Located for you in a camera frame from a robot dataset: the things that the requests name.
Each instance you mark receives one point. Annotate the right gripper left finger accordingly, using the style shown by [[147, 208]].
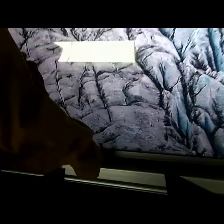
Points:
[[55, 183]]

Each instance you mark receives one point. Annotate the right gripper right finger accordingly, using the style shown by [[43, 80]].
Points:
[[175, 186]]

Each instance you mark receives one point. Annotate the dark brown garment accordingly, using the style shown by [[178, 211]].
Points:
[[36, 133]]

